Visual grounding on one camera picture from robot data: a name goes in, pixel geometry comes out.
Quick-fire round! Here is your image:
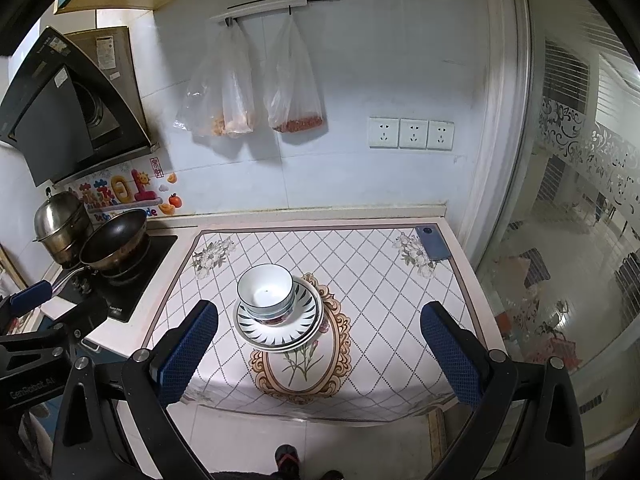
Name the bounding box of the black induction stove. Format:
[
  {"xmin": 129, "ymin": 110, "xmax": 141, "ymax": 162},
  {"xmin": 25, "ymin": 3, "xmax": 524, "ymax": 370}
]
[{"xmin": 50, "ymin": 234, "xmax": 179, "ymax": 323}]

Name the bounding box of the black frying pan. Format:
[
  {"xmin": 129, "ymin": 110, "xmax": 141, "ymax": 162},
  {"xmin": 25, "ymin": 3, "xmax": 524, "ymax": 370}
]
[{"xmin": 47, "ymin": 208, "xmax": 151, "ymax": 296}]

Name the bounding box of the floral printed table mat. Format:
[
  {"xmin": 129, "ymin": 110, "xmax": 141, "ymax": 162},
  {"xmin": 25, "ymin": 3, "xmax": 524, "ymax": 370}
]
[{"xmin": 142, "ymin": 222, "xmax": 506, "ymax": 423}]

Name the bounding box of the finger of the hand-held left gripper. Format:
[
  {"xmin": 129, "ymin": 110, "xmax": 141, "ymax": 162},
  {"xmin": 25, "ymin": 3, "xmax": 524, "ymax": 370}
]
[
  {"xmin": 0, "ymin": 280, "xmax": 55, "ymax": 333},
  {"xmin": 36, "ymin": 296, "xmax": 110, "ymax": 346}
]

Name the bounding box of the white wall hook rail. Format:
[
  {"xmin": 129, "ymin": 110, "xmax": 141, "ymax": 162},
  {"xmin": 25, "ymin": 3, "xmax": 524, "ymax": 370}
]
[{"xmin": 209, "ymin": 0, "xmax": 342, "ymax": 26}]

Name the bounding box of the black range hood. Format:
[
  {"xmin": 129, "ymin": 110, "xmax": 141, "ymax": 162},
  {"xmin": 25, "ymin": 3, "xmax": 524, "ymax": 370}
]
[{"xmin": 0, "ymin": 25, "xmax": 160, "ymax": 188}]

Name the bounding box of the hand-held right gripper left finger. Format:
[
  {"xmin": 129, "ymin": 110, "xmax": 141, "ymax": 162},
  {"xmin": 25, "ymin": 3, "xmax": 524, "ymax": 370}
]
[{"xmin": 50, "ymin": 299, "xmax": 219, "ymax": 480}]

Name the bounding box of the clear bag of red bits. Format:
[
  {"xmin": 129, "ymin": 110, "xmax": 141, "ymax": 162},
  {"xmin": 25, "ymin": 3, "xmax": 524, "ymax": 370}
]
[{"xmin": 263, "ymin": 10, "xmax": 326, "ymax": 134}]

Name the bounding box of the white bowl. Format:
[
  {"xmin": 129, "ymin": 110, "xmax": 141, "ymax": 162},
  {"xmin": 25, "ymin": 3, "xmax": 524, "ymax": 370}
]
[
  {"xmin": 242, "ymin": 305, "xmax": 293, "ymax": 327},
  {"xmin": 236, "ymin": 264, "xmax": 295, "ymax": 318}
]

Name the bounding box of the blue striped white plate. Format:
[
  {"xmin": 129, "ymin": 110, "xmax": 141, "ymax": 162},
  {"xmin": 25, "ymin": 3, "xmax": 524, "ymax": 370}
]
[{"xmin": 235, "ymin": 277, "xmax": 325, "ymax": 342}]

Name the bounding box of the sliding glass door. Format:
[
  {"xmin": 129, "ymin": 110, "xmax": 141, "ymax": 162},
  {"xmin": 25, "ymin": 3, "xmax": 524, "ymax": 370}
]
[{"xmin": 475, "ymin": 0, "xmax": 640, "ymax": 456}]

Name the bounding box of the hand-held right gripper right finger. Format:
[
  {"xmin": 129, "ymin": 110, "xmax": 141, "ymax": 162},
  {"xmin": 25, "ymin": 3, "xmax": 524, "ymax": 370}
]
[{"xmin": 420, "ymin": 301, "xmax": 587, "ymax": 480}]

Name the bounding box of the clear plastic bag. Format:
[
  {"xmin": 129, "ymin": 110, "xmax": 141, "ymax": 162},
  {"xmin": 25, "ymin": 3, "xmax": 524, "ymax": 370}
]
[
  {"xmin": 174, "ymin": 22, "xmax": 228, "ymax": 138},
  {"xmin": 220, "ymin": 25, "xmax": 257, "ymax": 136}
]

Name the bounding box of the red and black slipper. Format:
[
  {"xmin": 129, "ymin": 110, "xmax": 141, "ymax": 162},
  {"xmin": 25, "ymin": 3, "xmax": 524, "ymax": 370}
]
[{"xmin": 274, "ymin": 444, "xmax": 301, "ymax": 474}]

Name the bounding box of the colourful cartoon wall sticker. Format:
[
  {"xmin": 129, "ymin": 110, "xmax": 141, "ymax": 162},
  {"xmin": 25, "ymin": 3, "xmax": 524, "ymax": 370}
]
[{"xmin": 67, "ymin": 156, "xmax": 166, "ymax": 223}]

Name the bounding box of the blue smartphone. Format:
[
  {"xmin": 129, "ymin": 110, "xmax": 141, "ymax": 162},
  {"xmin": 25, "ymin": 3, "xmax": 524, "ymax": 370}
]
[{"xmin": 414, "ymin": 225, "xmax": 452, "ymax": 262}]

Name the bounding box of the steel pot with lid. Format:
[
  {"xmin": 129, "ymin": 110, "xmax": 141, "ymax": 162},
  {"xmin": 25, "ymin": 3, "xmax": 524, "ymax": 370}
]
[{"xmin": 32, "ymin": 187, "xmax": 93, "ymax": 266}]

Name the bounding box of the white wall socket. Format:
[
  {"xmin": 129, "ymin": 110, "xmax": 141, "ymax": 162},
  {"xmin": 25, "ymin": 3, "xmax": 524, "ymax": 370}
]
[
  {"xmin": 368, "ymin": 117, "xmax": 400, "ymax": 149},
  {"xmin": 399, "ymin": 118, "xmax": 429, "ymax": 150},
  {"xmin": 427, "ymin": 120, "xmax": 455, "ymax": 151}
]

